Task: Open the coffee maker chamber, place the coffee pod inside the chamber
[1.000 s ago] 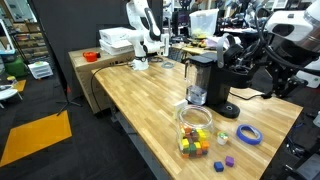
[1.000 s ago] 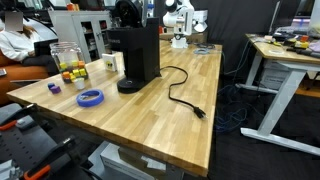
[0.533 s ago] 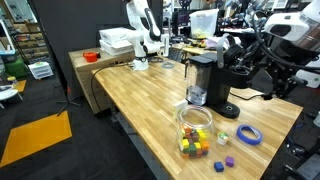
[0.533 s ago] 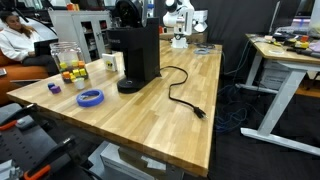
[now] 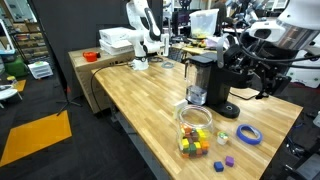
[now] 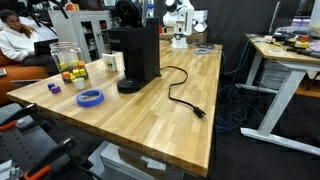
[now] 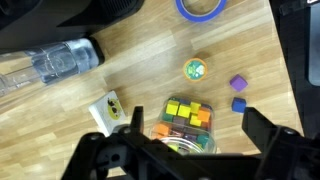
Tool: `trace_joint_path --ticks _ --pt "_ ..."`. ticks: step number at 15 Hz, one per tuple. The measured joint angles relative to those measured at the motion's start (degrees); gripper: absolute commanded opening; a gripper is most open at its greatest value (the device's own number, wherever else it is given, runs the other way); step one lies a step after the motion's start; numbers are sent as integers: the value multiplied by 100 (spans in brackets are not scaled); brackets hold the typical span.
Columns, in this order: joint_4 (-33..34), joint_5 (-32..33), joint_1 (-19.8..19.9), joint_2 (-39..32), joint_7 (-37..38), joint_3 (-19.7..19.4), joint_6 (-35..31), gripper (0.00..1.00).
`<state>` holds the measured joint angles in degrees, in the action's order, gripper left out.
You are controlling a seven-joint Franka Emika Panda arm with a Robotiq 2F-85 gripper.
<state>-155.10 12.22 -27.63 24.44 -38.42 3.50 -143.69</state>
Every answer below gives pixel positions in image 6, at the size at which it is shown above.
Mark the glass jar of coloured cubes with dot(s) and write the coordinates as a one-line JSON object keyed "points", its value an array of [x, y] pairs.
{"points": [[68, 58]]}

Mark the black backdrop curtain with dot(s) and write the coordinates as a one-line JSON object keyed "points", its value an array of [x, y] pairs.
{"points": [[233, 30]]}

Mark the grey storage unit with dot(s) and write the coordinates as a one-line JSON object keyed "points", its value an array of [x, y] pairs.
{"points": [[275, 76]]}

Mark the yellow hand tool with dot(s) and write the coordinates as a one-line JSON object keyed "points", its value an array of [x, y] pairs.
{"points": [[301, 44]]}

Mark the white coffee pod green lid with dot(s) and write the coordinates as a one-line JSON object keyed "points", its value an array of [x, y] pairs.
{"points": [[79, 84]]}

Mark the large brown cardboard box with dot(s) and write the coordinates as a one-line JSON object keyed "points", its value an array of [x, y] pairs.
{"points": [[198, 37]]}

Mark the cluttered wooden side table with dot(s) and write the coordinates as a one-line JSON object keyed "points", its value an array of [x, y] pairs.
{"points": [[285, 91]]}

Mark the orange sofa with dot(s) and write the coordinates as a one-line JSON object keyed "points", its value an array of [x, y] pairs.
{"points": [[20, 75]]}

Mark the pink cloth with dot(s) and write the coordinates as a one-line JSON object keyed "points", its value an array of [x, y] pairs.
{"points": [[316, 46]]}

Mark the purple cube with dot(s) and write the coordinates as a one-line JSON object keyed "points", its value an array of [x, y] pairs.
{"points": [[55, 89]]}

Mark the orange box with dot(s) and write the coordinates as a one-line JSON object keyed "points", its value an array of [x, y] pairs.
{"points": [[71, 6]]}

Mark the black single-serve coffee maker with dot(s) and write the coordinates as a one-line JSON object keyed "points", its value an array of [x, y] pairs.
{"points": [[140, 53]]}

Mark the grey metal cabinet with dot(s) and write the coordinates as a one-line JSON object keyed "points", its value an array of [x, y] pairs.
{"points": [[66, 28]]}

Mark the person in white hoodie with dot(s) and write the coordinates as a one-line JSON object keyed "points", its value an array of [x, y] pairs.
{"points": [[13, 43]]}

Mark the white box under table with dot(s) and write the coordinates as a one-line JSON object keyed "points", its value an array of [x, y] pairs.
{"points": [[116, 161]]}

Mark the idle white robot arm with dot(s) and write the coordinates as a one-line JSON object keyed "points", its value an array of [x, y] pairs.
{"points": [[181, 20]]}

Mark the black laptop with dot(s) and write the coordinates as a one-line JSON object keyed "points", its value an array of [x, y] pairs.
{"points": [[45, 48]]}

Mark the red tape dispenser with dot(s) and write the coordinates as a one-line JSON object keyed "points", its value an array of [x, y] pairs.
{"points": [[161, 30]]}

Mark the white box with smiley print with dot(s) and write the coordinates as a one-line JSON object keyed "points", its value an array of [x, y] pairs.
{"points": [[109, 62]]}

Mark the black mount with orange clamps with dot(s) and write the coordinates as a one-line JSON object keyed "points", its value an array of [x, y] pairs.
{"points": [[30, 146]]}

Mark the grey metal table frame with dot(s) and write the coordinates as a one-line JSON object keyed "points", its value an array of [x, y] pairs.
{"points": [[173, 173]]}

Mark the blue masking tape roll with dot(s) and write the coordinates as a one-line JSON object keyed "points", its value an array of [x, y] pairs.
{"points": [[90, 104]]}

